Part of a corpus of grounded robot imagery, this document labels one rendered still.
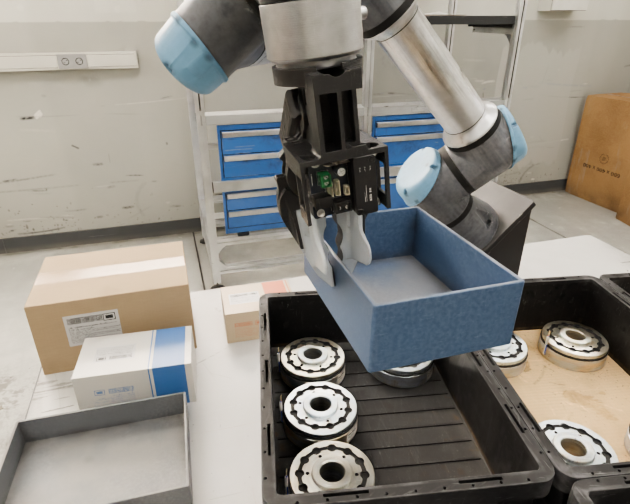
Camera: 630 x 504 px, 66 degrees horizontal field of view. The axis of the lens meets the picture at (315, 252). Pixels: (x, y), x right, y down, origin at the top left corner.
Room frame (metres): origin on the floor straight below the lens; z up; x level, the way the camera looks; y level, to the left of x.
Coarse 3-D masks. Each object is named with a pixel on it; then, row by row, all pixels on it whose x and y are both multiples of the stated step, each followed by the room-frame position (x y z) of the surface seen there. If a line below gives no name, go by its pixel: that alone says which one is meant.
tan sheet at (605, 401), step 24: (528, 336) 0.72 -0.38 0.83; (528, 360) 0.65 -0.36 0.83; (528, 384) 0.59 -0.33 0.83; (552, 384) 0.59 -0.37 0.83; (576, 384) 0.59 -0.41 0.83; (600, 384) 0.59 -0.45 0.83; (624, 384) 0.59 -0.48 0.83; (528, 408) 0.54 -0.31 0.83; (552, 408) 0.54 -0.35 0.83; (576, 408) 0.54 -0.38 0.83; (600, 408) 0.54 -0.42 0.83; (624, 408) 0.54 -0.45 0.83; (600, 432) 0.50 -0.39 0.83; (624, 432) 0.50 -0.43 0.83; (624, 456) 0.45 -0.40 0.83
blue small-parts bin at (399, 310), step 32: (384, 224) 0.56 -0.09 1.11; (416, 224) 0.57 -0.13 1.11; (384, 256) 0.56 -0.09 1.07; (416, 256) 0.56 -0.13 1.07; (448, 256) 0.49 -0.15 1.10; (480, 256) 0.44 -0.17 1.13; (320, 288) 0.47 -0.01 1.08; (352, 288) 0.38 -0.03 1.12; (384, 288) 0.48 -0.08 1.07; (416, 288) 0.48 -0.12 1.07; (448, 288) 0.48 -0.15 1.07; (480, 288) 0.37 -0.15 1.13; (512, 288) 0.38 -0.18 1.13; (352, 320) 0.38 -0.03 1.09; (384, 320) 0.34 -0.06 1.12; (416, 320) 0.35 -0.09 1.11; (448, 320) 0.36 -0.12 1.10; (480, 320) 0.37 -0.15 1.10; (512, 320) 0.38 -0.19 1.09; (384, 352) 0.34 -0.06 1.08; (416, 352) 0.35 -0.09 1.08; (448, 352) 0.36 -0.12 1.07
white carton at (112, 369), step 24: (120, 336) 0.77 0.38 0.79; (144, 336) 0.77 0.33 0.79; (168, 336) 0.77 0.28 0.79; (192, 336) 0.80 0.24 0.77; (96, 360) 0.70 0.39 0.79; (120, 360) 0.70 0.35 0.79; (144, 360) 0.70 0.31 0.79; (168, 360) 0.70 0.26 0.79; (192, 360) 0.72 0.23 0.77; (96, 384) 0.66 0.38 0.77; (120, 384) 0.67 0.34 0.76; (144, 384) 0.68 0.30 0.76; (168, 384) 0.69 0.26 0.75; (192, 384) 0.69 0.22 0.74
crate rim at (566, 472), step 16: (608, 288) 0.72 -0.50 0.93; (624, 304) 0.67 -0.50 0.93; (480, 352) 0.54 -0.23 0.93; (496, 368) 0.51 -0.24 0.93; (512, 400) 0.45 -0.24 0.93; (528, 416) 0.43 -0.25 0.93; (544, 432) 0.40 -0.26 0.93; (544, 448) 0.38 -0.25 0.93; (560, 464) 0.36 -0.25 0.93; (608, 464) 0.36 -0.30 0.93; (624, 464) 0.36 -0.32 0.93; (560, 480) 0.35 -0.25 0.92; (576, 480) 0.34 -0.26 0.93
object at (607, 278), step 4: (600, 276) 0.76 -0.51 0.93; (604, 276) 0.76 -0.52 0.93; (608, 276) 0.76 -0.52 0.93; (612, 276) 0.76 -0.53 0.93; (616, 276) 0.76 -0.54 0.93; (620, 276) 0.76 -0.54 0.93; (624, 276) 0.76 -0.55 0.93; (628, 276) 0.76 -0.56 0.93; (604, 280) 0.75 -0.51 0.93; (608, 280) 0.75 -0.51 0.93; (612, 280) 0.76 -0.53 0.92; (608, 284) 0.73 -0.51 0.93; (612, 284) 0.73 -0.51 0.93; (616, 288) 0.72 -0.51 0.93; (620, 288) 0.72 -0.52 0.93; (620, 292) 0.70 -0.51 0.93; (624, 292) 0.71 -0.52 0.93; (624, 296) 0.69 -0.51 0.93; (628, 296) 0.70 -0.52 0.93
